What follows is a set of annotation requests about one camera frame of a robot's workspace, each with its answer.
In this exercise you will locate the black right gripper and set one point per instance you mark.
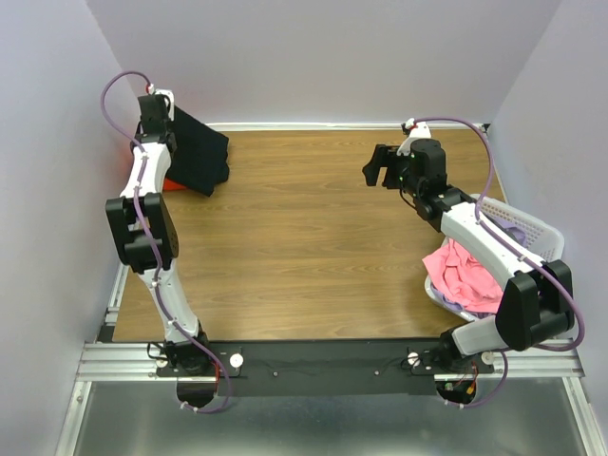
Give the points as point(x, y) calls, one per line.
point(384, 156)

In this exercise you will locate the black t-shirt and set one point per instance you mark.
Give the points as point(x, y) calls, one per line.
point(200, 162)

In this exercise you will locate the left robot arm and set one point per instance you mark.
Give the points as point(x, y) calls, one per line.
point(146, 238)

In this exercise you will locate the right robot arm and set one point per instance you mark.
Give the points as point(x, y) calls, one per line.
point(537, 294)

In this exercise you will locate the folded orange t-shirt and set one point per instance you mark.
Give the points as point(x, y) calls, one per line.
point(172, 185)

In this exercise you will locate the pink t-shirt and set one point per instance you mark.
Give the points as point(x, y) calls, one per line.
point(463, 275)

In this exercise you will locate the white plastic laundry basket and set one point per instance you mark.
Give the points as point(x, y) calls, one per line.
point(458, 283)

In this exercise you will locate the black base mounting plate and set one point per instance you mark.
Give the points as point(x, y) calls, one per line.
point(326, 367)

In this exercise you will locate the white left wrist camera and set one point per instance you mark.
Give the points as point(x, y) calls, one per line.
point(168, 97)

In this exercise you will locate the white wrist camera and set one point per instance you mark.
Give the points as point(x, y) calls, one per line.
point(413, 130)
point(168, 97)

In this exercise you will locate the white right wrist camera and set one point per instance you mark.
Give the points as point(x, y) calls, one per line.
point(413, 130)

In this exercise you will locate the aluminium frame rail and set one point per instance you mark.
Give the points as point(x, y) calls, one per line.
point(132, 362)

